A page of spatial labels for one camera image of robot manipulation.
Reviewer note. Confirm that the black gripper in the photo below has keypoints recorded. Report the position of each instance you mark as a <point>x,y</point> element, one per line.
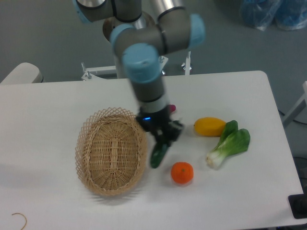
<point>159,124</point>

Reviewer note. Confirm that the green cucumber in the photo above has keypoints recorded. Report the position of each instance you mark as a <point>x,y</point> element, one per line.
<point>158,153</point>

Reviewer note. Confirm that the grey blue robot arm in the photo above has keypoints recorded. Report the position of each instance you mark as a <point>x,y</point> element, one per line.
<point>138,52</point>

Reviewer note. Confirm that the woven wicker basket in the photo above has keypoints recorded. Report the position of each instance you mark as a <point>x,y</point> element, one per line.
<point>111,152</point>

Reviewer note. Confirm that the purple sweet potato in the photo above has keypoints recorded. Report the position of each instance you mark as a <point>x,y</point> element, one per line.
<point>172,108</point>

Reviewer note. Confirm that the yellow mango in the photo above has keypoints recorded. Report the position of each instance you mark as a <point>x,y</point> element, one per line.
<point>209,126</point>

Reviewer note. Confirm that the orange tangerine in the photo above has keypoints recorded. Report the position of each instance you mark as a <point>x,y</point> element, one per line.
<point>182,172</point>

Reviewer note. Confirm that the green bok choy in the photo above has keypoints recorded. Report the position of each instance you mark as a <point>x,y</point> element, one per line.
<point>232,141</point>

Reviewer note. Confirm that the black device at edge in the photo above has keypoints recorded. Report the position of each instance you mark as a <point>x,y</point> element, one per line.
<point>298,204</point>

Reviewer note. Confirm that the white chair armrest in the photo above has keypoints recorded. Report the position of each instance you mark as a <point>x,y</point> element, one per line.
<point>24,73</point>

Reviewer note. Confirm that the blue plastic bag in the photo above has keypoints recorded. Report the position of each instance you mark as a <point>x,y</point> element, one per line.
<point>288,15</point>

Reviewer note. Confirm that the white table leg frame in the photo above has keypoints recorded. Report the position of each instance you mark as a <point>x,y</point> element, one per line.
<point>297,108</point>

